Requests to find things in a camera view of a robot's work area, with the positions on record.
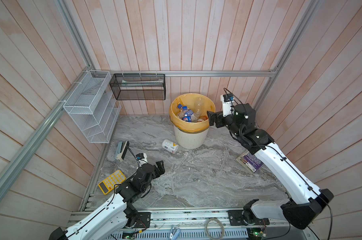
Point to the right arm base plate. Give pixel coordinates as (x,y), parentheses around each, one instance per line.
(245,218)

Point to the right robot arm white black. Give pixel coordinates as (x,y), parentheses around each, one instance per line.
(305,199)

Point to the white label clear bottle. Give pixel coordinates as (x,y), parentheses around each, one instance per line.
(173,148)

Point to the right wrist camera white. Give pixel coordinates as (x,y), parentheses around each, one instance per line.
(227,102)

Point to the clear bottle white cap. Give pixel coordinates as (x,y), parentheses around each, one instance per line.
(199,105)

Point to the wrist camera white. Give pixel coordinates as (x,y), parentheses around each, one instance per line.
(141,159)
(227,102)

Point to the black smartphone white case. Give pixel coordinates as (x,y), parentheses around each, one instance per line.
(122,148)

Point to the orange cap small bottle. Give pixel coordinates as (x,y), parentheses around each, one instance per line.
(202,119)

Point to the white wire mesh shelf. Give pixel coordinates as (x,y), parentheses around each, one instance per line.
(92,107)

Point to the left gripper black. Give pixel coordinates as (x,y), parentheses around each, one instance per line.
(160,167)

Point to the purple framed card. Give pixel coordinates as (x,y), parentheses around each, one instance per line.
(249,162)

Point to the black mesh basket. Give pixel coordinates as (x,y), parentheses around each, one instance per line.
(138,87)

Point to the yellow calculator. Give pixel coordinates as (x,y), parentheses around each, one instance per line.
(114,179)

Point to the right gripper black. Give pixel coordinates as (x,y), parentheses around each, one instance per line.
(219,117)

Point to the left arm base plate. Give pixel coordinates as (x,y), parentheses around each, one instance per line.
(141,220)

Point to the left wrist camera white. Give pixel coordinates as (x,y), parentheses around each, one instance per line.
(141,159)

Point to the blue cap crushed bottle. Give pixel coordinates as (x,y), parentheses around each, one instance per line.
(181,113)

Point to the blue label crushed bottle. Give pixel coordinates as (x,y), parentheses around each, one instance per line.
(189,116)

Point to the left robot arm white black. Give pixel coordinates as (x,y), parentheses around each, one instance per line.
(118,211)

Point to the cream waste bin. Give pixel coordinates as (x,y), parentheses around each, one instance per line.
(190,141)

